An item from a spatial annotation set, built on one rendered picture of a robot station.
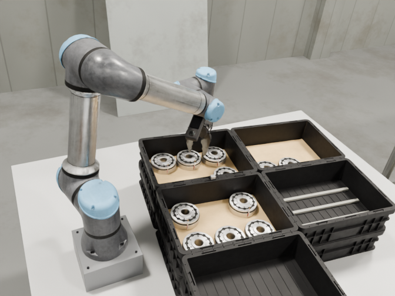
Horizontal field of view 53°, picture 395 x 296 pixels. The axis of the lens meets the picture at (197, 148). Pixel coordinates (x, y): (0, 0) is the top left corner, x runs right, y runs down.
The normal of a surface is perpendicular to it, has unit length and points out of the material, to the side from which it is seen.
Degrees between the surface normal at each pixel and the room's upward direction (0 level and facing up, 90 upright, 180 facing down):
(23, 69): 90
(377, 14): 90
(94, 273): 90
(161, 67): 76
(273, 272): 0
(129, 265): 90
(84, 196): 7
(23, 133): 0
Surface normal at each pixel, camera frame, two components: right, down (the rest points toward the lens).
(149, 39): 0.44, 0.35
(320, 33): 0.43, 0.56
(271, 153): 0.08, -0.81
